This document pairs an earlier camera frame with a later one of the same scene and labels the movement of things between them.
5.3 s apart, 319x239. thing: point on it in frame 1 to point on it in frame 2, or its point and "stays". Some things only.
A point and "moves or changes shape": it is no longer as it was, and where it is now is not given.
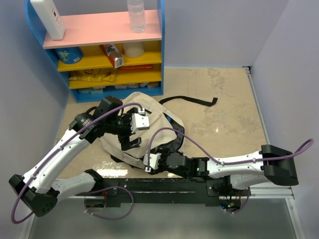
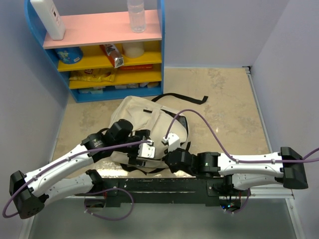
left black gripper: (126, 142) to (133, 160)
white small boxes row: (99, 90) stays
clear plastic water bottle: (137, 15) stays
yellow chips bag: (93, 75) stays
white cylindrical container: (133, 50) stays
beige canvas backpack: (165, 133) moves or changes shape
